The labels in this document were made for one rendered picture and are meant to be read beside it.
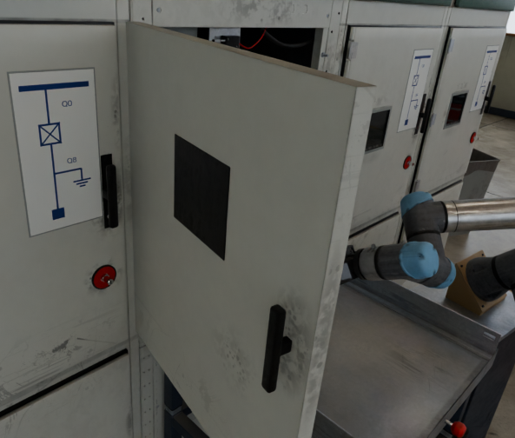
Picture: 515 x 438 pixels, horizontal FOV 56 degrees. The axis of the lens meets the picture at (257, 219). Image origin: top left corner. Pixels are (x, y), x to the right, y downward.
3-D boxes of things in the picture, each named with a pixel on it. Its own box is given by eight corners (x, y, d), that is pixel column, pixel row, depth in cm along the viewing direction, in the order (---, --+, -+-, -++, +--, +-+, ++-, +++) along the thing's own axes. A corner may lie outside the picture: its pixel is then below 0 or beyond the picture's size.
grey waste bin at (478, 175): (477, 235, 390) (501, 160, 363) (443, 240, 378) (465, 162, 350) (447, 216, 419) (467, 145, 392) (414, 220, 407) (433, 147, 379)
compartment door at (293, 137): (263, 551, 79) (331, 88, 47) (120, 331, 124) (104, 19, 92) (295, 528, 82) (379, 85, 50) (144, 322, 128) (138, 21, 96)
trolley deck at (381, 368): (491, 366, 131) (498, 348, 129) (369, 522, 90) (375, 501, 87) (299, 263, 172) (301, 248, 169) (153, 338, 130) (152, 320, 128)
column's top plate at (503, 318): (457, 269, 190) (458, 265, 189) (540, 312, 168) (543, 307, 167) (408, 294, 171) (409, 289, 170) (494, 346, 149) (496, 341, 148)
